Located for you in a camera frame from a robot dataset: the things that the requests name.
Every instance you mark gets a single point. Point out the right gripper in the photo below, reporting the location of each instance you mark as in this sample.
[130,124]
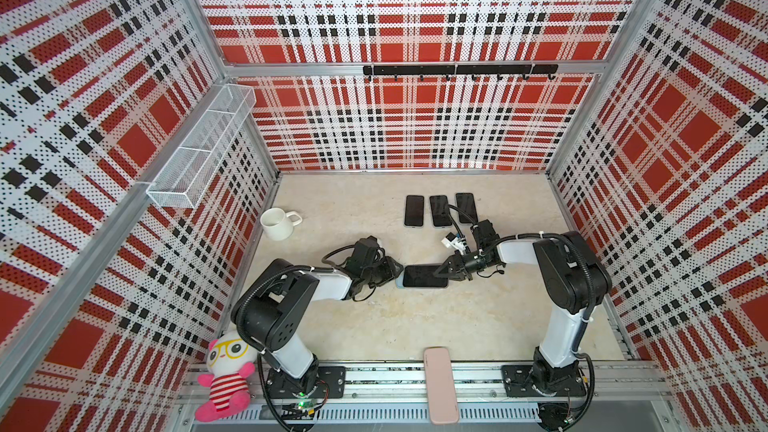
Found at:
[457,269]

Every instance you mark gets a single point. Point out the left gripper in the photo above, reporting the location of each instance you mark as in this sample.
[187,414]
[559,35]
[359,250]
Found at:
[390,272]

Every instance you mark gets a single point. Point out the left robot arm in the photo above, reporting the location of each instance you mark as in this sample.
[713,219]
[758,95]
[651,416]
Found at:
[269,312]

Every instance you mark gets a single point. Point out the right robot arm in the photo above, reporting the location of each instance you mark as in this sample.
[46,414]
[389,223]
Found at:
[576,283]

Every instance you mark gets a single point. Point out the pink phone case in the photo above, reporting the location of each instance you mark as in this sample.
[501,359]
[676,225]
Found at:
[440,387]

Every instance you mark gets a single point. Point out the white ceramic mug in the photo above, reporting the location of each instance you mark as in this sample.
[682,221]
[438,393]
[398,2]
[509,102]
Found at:
[278,224]

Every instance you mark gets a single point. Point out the pink plush toy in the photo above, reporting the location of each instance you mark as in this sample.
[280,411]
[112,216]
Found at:
[230,361]

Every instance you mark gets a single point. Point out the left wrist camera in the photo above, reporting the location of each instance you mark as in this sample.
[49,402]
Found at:
[366,253]

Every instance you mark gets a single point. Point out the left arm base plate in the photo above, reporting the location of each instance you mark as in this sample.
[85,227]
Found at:
[318,383]

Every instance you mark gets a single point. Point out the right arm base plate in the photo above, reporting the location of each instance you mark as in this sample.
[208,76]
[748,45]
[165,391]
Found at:
[538,379]

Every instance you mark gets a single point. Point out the black hook rail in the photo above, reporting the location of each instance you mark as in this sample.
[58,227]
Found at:
[523,70]

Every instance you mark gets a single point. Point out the white wire basket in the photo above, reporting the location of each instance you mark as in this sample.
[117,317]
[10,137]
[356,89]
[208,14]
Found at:
[185,177]

